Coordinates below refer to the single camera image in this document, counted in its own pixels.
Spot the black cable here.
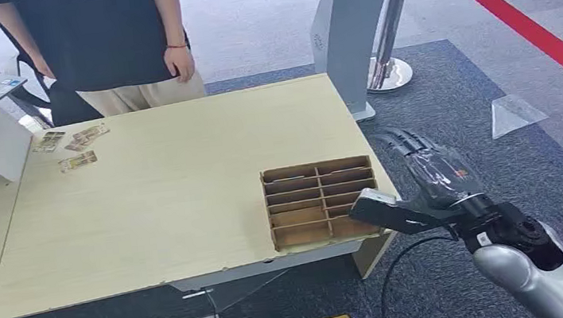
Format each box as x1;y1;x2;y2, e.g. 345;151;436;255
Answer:
373;233;465;318

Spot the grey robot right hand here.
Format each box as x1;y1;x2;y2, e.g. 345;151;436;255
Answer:
373;117;488;219

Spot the clear plastic sheet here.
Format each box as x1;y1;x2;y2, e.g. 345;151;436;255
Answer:
486;91;552;142

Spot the wooden compartment organizer box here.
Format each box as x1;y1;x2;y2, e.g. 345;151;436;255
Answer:
259;153;390;254

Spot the person's left hand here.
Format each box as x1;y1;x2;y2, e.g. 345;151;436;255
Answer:
162;43;198;86

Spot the person's right hand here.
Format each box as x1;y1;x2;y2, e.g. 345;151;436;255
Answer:
33;56;57;83

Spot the person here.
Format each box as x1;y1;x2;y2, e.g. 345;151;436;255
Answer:
0;0;210;133

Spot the chrome stanchion post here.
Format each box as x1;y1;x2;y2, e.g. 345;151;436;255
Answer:
355;0;433;96

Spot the grey kiosk stand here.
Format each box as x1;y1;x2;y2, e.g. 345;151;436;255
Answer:
305;0;434;126

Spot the patterned card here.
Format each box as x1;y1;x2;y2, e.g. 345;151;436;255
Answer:
29;129;69;156
56;149;100;175
64;138;94;155
71;122;112;144

